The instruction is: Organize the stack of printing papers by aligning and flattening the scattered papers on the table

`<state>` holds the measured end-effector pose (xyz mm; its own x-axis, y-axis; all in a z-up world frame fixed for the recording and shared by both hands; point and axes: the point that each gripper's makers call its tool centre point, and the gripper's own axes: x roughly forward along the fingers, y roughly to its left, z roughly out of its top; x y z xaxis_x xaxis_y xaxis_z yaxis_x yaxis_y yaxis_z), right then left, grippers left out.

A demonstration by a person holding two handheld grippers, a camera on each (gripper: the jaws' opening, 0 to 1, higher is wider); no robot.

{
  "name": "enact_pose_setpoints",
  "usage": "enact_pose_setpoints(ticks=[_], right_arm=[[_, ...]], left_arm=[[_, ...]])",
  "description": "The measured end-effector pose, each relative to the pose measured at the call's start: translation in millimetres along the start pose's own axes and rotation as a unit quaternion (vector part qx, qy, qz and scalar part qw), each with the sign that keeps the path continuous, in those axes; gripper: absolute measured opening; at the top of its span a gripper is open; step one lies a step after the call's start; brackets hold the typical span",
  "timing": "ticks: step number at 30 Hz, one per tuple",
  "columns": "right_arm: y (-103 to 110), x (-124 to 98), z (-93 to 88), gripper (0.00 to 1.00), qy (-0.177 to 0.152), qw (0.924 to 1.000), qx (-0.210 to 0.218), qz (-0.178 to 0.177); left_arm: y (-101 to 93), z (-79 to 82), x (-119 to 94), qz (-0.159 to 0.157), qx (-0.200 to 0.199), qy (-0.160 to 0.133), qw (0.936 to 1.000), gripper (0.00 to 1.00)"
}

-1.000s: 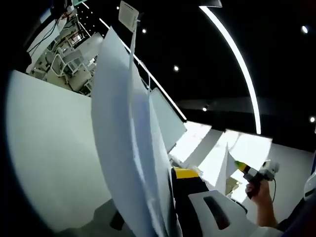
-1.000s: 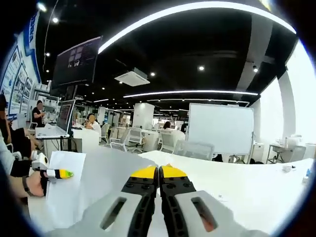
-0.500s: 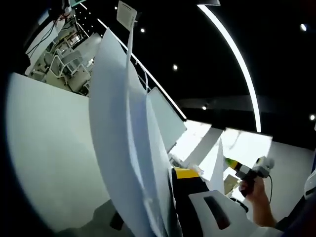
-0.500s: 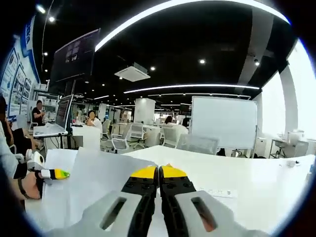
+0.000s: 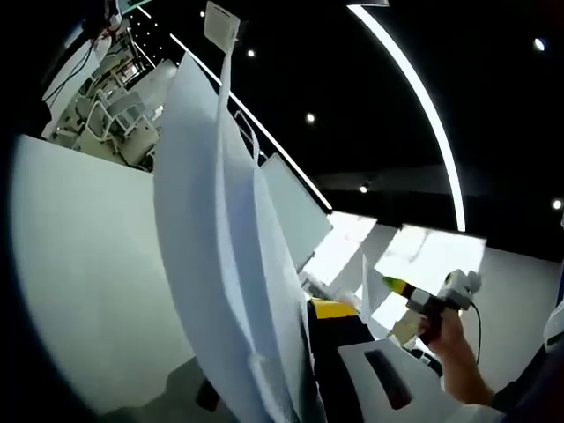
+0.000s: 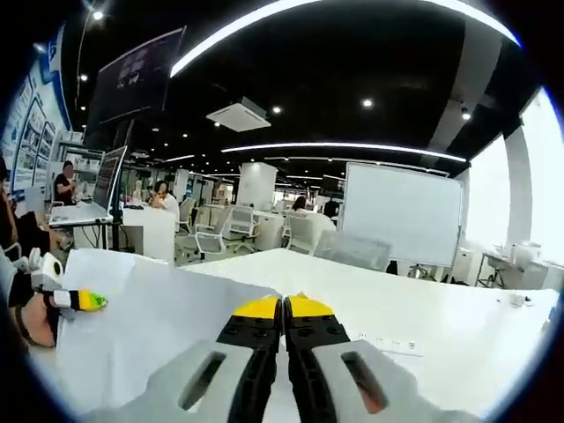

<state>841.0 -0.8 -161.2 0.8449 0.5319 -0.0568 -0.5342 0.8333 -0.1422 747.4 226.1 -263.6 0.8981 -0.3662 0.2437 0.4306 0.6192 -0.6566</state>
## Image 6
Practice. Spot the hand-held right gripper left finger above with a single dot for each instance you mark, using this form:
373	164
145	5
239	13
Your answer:
247	352

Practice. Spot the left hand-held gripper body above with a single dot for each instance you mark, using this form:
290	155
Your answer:
48	275

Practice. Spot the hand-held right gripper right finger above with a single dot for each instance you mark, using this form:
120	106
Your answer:
317	352

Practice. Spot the person's left hand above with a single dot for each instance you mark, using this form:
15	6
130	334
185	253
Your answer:
42	328

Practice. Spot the white table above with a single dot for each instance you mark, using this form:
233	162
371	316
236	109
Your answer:
396	299

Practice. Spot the frosted desk divider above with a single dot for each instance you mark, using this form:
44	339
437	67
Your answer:
352	251

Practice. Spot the computer monitor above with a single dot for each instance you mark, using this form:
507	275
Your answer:
109	180

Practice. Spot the large whiteboard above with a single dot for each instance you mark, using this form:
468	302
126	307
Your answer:
401	211

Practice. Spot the white pillar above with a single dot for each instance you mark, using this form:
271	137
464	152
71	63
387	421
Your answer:
257	185

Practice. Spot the white power strip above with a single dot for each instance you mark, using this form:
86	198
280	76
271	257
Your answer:
516	300

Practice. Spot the curved ceiling strip light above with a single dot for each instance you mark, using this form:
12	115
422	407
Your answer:
185	61
343	145

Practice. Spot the hanging dark display screen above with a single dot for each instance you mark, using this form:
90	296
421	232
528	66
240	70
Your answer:
132	75

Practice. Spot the ceiling air conditioner vent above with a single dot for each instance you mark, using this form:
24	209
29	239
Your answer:
238	114

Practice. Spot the wall posters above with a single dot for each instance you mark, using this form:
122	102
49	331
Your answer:
31	136

